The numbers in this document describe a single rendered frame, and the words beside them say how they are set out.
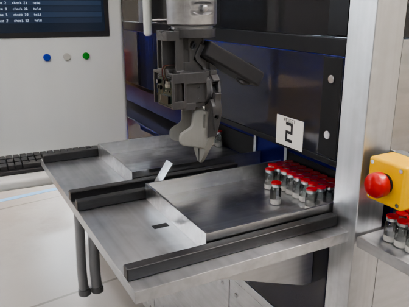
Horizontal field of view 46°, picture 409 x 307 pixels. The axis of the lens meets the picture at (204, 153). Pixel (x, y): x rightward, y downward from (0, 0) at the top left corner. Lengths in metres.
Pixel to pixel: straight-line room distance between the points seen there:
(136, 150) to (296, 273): 0.58
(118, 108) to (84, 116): 0.12
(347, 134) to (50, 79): 1.02
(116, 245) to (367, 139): 0.45
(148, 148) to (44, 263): 1.44
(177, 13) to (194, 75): 0.09
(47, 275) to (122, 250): 1.76
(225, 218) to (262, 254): 0.15
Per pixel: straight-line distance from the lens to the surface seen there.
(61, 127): 1.64
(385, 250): 0.86
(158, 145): 1.36
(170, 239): 0.84
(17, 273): 2.63
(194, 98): 0.73
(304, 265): 0.99
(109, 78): 1.64
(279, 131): 1.01
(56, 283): 2.48
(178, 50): 0.72
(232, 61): 0.76
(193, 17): 0.71
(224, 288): 1.37
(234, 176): 1.09
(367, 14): 0.82
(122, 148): 1.33
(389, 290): 1.03
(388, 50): 0.84
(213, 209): 0.95
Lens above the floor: 1.26
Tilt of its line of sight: 17 degrees down
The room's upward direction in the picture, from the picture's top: straight up
